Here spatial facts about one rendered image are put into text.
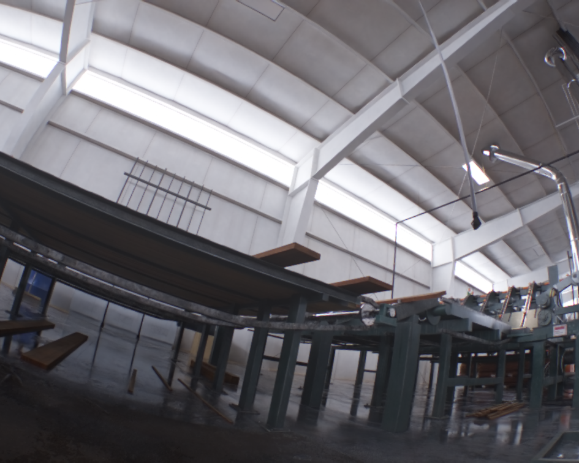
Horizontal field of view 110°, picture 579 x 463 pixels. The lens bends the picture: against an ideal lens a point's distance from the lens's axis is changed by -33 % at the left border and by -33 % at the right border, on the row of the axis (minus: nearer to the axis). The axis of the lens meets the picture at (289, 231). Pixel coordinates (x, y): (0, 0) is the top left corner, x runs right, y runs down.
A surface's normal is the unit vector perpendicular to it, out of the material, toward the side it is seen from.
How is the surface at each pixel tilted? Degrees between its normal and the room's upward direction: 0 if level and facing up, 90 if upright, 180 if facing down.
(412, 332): 90
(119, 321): 90
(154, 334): 90
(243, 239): 88
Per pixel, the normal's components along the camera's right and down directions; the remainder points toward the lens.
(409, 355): 0.52, -0.26
